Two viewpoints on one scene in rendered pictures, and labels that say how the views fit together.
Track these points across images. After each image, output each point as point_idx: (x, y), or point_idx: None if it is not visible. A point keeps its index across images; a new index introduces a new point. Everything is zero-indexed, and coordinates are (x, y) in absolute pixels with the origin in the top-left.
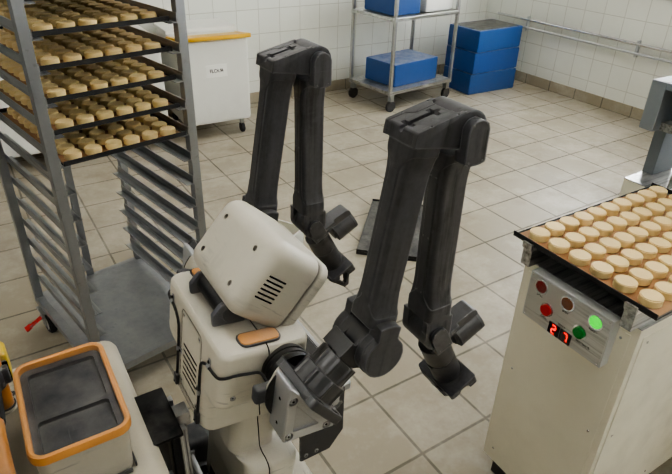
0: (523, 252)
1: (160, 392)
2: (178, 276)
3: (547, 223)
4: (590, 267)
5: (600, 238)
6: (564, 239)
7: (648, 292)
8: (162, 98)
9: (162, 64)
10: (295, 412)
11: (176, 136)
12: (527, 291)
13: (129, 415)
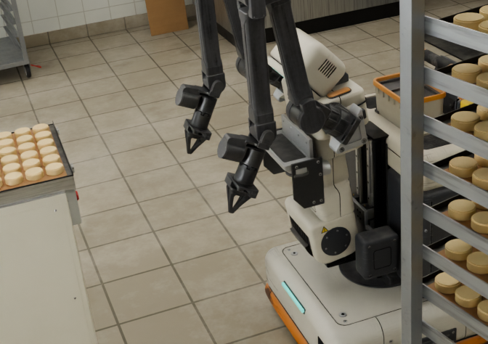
0: (73, 178)
1: (373, 136)
2: (358, 87)
3: (37, 173)
4: (51, 144)
5: (2, 171)
6: (43, 160)
7: (40, 128)
8: (456, 250)
9: (460, 223)
10: None
11: (430, 278)
12: (77, 202)
13: (373, 80)
